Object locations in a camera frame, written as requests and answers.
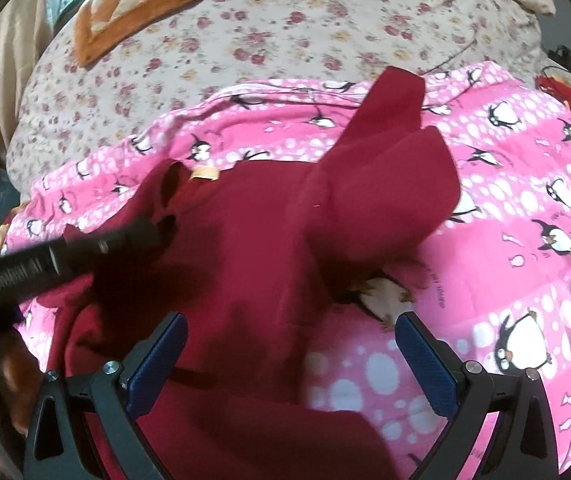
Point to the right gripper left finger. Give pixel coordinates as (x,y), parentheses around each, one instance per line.
(61,447)

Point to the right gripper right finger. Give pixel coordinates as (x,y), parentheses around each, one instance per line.
(522,445)

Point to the dark red garment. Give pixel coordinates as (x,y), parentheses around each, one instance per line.
(257,257)

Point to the person's left hand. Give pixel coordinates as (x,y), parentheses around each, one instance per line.
(20,380)

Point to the pink penguin blanket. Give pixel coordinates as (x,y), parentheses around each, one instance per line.
(493,280)

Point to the floral beige bedsheet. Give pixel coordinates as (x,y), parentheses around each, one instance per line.
(67,110)

